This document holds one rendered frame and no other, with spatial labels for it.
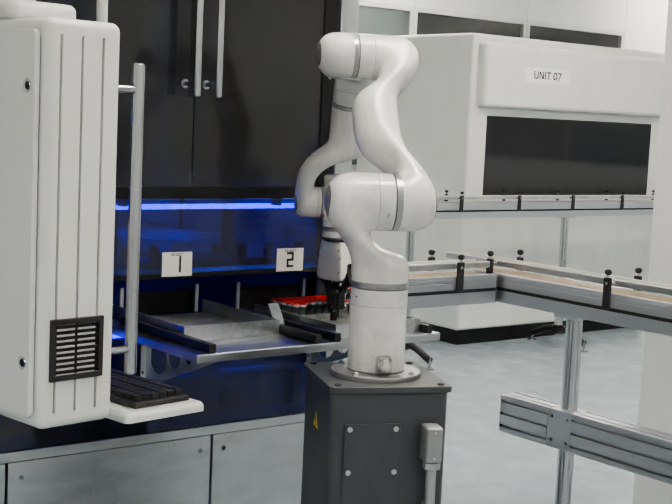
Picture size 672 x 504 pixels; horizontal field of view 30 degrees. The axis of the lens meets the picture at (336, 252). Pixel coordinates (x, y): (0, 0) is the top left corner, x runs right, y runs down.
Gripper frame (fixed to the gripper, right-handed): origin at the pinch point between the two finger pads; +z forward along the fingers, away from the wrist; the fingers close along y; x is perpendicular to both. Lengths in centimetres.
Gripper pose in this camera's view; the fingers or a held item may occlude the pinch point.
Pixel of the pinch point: (335, 300)
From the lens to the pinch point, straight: 315.6
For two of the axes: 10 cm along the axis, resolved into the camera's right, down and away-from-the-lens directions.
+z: -0.4, 9.9, 1.0
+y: 6.1, 1.1, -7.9
